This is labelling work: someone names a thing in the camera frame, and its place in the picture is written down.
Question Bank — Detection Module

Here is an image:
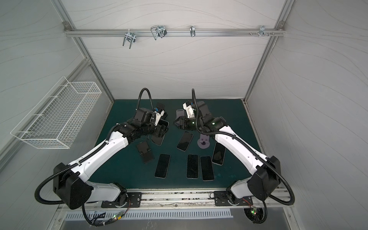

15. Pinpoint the metal U-bolt clamp left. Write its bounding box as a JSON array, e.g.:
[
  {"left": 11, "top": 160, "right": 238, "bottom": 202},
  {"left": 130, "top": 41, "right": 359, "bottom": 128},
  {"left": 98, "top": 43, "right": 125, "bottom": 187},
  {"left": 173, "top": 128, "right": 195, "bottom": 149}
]
[{"left": 122, "top": 31, "right": 136, "bottom": 49}]

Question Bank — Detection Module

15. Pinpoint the metal clamp small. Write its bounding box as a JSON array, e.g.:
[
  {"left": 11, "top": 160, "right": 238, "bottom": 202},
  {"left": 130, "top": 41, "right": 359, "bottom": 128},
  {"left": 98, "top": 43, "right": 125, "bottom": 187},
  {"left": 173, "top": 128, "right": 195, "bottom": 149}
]
[{"left": 189, "top": 25, "right": 196, "bottom": 37}]

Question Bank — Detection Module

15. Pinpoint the aluminium cross rail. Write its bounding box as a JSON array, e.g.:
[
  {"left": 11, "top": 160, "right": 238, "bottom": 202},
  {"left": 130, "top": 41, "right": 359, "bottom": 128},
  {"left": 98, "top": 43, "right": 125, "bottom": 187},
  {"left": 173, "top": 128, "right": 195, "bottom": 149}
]
[{"left": 64, "top": 27, "right": 286, "bottom": 37}]

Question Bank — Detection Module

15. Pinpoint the left base cable bundle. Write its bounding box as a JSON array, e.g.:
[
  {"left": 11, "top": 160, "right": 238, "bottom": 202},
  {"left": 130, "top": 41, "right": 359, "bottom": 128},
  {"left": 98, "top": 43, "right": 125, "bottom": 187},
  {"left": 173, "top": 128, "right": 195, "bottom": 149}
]
[{"left": 81, "top": 198, "right": 131, "bottom": 227}]

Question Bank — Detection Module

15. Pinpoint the metal U-bolt clamp centre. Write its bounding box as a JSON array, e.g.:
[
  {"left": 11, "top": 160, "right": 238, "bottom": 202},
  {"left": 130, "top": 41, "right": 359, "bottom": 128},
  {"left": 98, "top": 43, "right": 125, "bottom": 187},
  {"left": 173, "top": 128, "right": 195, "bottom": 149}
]
[{"left": 150, "top": 25, "right": 167, "bottom": 40}]

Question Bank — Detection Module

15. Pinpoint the black stand left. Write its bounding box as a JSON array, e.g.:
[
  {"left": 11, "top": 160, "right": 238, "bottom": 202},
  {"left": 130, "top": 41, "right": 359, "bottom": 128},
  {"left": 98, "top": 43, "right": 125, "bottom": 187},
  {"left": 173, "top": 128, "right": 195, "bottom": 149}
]
[{"left": 136, "top": 141, "right": 154, "bottom": 164}]

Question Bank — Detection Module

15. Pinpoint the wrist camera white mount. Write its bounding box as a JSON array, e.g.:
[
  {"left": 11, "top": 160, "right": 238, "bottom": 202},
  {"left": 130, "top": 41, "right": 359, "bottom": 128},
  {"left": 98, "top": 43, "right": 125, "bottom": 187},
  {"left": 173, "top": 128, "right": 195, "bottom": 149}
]
[
  {"left": 183, "top": 103, "right": 195, "bottom": 118},
  {"left": 153, "top": 107, "right": 165, "bottom": 126}
]

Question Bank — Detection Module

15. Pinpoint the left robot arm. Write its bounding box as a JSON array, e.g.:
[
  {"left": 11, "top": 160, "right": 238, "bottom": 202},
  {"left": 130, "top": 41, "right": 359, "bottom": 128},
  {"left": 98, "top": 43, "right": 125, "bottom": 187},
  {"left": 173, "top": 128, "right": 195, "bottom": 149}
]
[{"left": 34, "top": 107, "right": 168, "bottom": 209}]

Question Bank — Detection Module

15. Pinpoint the green table mat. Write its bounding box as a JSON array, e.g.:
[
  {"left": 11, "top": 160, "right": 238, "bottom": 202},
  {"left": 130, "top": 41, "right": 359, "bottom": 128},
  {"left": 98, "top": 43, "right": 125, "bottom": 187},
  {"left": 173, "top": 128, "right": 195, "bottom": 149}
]
[{"left": 89, "top": 99, "right": 260, "bottom": 189}]

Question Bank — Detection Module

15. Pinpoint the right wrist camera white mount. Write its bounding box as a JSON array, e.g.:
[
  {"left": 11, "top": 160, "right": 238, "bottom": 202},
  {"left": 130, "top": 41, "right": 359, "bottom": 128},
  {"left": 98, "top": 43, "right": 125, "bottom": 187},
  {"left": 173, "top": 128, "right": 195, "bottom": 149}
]
[{"left": 183, "top": 103, "right": 195, "bottom": 118}]

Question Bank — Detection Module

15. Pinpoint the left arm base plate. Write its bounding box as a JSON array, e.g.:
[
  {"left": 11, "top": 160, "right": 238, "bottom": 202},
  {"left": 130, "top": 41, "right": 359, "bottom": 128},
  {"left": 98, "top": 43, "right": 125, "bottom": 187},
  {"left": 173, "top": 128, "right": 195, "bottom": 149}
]
[{"left": 101, "top": 192, "right": 142, "bottom": 209}]

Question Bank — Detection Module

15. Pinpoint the base cable bundle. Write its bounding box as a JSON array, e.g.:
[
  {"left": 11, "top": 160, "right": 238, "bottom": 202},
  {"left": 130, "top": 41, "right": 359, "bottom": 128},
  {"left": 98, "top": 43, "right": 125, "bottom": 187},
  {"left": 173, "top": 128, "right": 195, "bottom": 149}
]
[
  {"left": 243, "top": 201, "right": 268, "bottom": 224},
  {"left": 81, "top": 198, "right": 131, "bottom": 227}
]

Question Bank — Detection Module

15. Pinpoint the teal-edged phone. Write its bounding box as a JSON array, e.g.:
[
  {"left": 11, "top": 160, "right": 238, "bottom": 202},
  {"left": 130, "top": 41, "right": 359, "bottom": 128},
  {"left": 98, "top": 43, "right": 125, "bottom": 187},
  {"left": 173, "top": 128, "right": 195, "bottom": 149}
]
[{"left": 186, "top": 154, "right": 198, "bottom": 179}]

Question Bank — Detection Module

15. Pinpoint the black stand back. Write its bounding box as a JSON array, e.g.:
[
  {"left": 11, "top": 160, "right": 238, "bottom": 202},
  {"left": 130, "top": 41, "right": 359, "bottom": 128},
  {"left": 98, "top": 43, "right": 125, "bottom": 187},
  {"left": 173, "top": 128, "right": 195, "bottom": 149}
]
[{"left": 155, "top": 102, "right": 168, "bottom": 120}]

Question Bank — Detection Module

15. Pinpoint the black stand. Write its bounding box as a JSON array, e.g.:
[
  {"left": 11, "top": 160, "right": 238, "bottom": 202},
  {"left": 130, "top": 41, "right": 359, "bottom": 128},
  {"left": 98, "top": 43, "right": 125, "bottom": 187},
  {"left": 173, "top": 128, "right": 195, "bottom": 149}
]
[
  {"left": 136, "top": 141, "right": 154, "bottom": 164},
  {"left": 155, "top": 102, "right": 168, "bottom": 120}
]

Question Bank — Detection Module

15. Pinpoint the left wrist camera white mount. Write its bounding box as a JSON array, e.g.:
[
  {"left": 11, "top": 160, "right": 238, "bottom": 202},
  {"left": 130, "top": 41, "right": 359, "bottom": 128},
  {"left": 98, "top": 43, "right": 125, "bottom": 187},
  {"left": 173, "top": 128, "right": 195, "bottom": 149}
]
[{"left": 153, "top": 107, "right": 165, "bottom": 126}]

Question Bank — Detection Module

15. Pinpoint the metal u-bolt clamp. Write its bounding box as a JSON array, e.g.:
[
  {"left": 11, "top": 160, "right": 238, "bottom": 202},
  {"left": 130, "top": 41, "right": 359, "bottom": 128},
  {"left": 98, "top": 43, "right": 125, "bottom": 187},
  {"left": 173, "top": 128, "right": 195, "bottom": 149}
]
[
  {"left": 150, "top": 25, "right": 167, "bottom": 40},
  {"left": 122, "top": 31, "right": 136, "bottom": 49}
]

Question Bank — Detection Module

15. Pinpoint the slotted cable duct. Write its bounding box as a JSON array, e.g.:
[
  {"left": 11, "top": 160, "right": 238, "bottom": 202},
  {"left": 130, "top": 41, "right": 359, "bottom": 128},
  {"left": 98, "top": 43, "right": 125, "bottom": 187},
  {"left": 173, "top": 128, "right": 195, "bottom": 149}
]
[{"left": 64, "top": 209, "right": 233, "bottom": 221}]

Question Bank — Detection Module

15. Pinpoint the metal bracket right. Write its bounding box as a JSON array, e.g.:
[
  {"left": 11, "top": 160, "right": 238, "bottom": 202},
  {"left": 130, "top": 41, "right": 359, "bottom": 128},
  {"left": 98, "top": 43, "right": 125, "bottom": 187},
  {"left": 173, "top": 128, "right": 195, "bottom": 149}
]
[{"left": 249, "top": 25, "right": 274, "bottom": 37}]

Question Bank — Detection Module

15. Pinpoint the pink-edged phone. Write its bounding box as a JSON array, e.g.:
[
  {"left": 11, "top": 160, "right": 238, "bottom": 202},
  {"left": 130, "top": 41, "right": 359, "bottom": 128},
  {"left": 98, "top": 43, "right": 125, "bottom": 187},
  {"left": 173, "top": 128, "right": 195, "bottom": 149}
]
[{"left": 176, "top": 131, "right": 194, "bottom": 151}]

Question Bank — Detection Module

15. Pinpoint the right base cable bundle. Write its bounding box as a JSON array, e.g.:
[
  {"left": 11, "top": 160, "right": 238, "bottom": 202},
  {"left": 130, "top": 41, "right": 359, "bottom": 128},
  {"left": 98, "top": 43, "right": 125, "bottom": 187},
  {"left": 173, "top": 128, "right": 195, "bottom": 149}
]
[{"left": 243, "top": 201, "right": 268, "bottom": 224}]

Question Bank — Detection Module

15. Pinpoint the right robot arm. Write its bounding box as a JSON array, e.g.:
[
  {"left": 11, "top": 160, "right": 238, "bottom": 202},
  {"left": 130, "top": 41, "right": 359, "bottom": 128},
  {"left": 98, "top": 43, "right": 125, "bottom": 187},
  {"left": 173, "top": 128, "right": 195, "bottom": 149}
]
[{"left": 176, "top": 100, "right": 295, "bottom": 206}]

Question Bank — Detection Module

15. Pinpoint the white wire basket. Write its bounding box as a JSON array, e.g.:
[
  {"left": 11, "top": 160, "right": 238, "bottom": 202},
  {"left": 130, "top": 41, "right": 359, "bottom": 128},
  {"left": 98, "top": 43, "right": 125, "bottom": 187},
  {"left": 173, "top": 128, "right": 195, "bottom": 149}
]
[{"left": 10, "top": 77, "right": 102, "bottom": 149}]

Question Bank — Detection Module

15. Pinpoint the purple-edged phone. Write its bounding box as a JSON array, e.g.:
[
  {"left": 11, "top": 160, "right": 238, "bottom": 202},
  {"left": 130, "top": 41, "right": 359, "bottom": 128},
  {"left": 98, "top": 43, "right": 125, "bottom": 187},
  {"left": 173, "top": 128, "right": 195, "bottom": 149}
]
[{"left": 200, "top": 156, "right": 214, "bottom": 181}]

